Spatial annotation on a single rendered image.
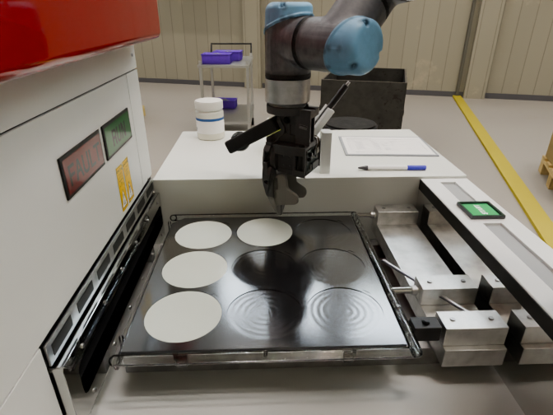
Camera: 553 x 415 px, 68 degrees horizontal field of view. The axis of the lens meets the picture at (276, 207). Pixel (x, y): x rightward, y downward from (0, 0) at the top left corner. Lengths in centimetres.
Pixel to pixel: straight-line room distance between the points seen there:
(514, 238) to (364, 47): 36
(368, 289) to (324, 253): 11
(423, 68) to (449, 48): 45
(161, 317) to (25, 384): 19
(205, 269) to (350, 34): 40
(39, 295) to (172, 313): 19
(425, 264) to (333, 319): 23
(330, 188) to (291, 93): 24
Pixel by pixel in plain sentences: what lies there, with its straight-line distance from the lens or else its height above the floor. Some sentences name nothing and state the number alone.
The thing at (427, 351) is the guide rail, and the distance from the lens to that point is 63.
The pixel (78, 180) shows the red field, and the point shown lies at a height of 109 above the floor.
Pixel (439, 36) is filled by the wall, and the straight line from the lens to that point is 717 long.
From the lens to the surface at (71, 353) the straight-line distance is 50.
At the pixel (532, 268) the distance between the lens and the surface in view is 64.
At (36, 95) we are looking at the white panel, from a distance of 47.
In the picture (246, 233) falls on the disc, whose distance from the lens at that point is 74.
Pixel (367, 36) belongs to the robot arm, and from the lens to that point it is 59.
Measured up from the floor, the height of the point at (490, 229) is 96.
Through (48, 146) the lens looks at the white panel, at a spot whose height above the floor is 114.
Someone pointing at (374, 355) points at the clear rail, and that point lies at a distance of 52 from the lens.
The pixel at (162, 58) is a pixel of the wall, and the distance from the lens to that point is 825.
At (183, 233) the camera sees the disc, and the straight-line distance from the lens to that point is 76.
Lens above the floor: 127
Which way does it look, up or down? 26 degrees down
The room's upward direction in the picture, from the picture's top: straight up
